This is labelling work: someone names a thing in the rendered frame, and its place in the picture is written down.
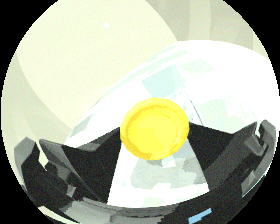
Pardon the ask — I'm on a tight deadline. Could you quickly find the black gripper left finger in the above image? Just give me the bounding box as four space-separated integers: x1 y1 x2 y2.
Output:
39 127 122 204

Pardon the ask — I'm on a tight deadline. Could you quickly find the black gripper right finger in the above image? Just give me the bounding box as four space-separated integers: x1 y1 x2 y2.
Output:
186 121 257 189

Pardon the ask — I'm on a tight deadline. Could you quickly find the yellow plate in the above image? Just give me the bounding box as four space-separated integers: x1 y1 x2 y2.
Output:
120 97 189 161

